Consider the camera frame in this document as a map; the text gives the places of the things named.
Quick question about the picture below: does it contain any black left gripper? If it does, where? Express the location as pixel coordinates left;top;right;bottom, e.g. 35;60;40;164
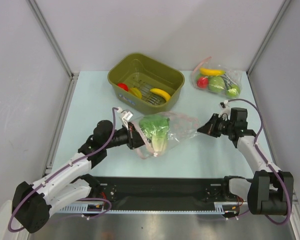
103;122;150;150

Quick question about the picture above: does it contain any fake napa cabbage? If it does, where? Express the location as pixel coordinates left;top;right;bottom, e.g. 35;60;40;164
138;114;170;153

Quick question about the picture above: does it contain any clear zip top bag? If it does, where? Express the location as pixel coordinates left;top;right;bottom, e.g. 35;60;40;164
130;111;202;159

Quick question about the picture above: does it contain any clear zip bag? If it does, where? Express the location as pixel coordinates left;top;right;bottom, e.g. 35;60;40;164
130;111;202;159
190;56;242;99

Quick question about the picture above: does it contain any yellow fake lemon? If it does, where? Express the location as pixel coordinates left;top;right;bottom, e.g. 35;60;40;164
129;87;143;99

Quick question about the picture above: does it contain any yellow fake banana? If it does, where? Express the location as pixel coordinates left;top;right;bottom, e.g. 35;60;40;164
150;88;171;102
199;67;226;77

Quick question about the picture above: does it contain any red fake tomato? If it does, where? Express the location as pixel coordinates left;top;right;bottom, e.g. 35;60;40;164
196;76;209;89
117;83;129;92

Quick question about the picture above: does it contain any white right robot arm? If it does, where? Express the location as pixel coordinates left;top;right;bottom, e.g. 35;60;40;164
197;107;294;216

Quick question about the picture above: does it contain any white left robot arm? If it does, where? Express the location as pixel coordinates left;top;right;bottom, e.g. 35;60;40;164
11;120;148;233

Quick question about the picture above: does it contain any small green fake apple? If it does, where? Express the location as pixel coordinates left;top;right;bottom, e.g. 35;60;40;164
226;84;241;98

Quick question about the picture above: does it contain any large green fake apple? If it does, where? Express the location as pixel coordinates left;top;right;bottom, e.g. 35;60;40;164
208;76;226;93

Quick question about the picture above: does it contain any far clear zip bag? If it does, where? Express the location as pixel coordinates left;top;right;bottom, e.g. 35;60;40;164
190;56;242;99

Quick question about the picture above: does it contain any olive green plastic bin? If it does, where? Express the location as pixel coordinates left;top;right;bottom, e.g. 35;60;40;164
107;53;185;115

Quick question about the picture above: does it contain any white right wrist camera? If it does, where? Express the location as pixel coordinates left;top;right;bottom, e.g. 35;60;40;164
218;100;231;117

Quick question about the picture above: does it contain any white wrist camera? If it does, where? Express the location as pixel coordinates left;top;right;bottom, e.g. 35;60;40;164
116;107;134;129
218;100;231;117

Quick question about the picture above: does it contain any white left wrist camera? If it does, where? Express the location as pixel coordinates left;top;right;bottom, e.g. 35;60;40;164
116;107;134;129

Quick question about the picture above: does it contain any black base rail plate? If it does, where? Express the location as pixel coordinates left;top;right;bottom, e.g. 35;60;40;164
64;175;262;212

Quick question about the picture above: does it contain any right aluminium frame post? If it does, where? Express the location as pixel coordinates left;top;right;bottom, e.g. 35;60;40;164
246;0;293;75

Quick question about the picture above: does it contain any aluminium frame post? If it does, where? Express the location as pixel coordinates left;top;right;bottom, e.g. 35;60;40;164
246;0;293;75
26;0;74;79

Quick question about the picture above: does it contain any left aluminium frame post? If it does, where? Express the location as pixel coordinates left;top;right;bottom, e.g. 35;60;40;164
26;0;74;79

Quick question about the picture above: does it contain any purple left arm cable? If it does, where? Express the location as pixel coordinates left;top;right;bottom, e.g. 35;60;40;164
8;107;125;233

